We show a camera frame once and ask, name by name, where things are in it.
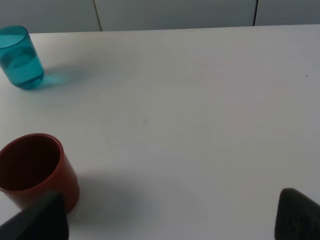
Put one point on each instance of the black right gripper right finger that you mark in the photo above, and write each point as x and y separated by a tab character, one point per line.
297	218

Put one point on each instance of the teal translucent plastic cup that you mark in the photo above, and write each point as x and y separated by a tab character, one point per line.
19	59

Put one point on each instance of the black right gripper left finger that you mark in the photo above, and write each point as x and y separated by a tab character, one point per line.
46	219

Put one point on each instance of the red plastic cup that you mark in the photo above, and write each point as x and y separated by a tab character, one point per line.
33	165

